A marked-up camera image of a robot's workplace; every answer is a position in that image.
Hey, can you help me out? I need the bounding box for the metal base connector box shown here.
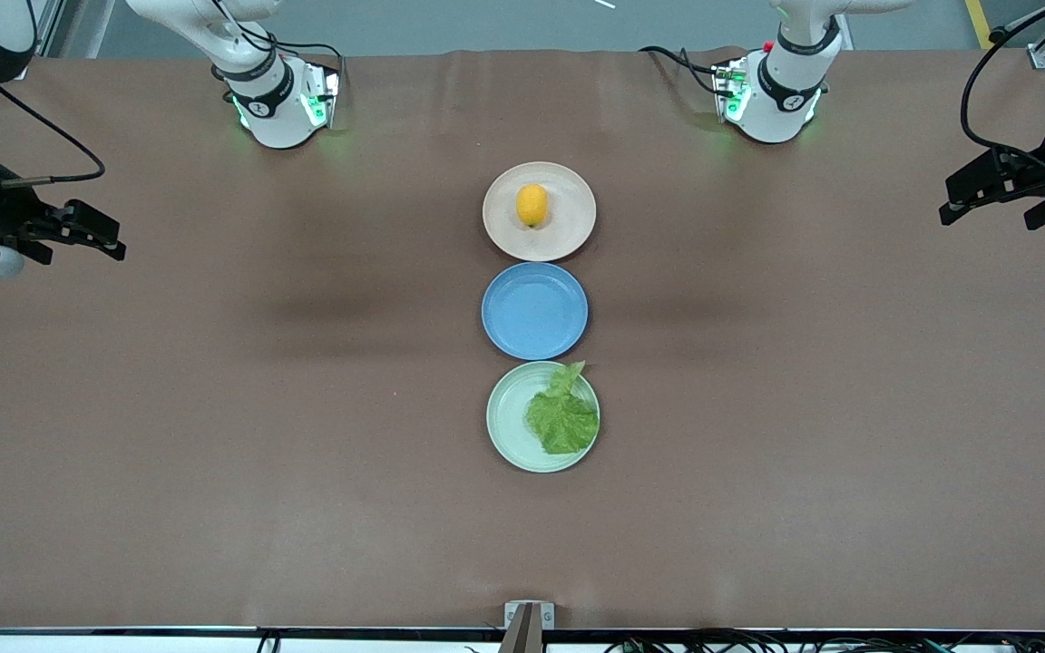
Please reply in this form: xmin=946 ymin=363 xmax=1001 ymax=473
xmin=712 ymin=58 xmax=750 ymax=124
xmin=301 ymin=60 xmax=343 ymax=130

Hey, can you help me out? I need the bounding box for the brown table mat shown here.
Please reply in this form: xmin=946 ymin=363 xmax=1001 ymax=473
xmin=0 ymin=47 xmax=1045 ymax=631

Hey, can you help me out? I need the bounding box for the yellow lemon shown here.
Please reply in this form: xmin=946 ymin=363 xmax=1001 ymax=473
xmin=516 ymin=184 xmax=549 ymax=228

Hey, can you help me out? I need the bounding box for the beige round plate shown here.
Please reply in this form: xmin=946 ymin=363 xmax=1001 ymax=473
xmin=483 ymin=161 xmax=597 ymax=262

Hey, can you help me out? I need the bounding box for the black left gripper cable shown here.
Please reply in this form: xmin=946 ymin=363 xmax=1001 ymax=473
xmin=960 ymin=0 xmax=1045 ymax=175

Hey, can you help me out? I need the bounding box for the blue round plate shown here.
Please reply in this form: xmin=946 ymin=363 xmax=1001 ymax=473
xmin=481 ymin=262 xmax=590 ymax=361

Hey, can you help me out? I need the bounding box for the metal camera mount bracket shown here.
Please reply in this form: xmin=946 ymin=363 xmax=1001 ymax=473
xmin=497 ymin=600 xmax=555 ymax=653

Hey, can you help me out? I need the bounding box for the pale green round plate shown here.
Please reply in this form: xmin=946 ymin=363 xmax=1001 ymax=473
xmin=486 ymin=361 xmax=601 ymax=473

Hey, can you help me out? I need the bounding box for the green lettuce leaf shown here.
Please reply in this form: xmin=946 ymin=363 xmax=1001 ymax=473
xmin=524 ymin=361 xmax=601 ymax=456

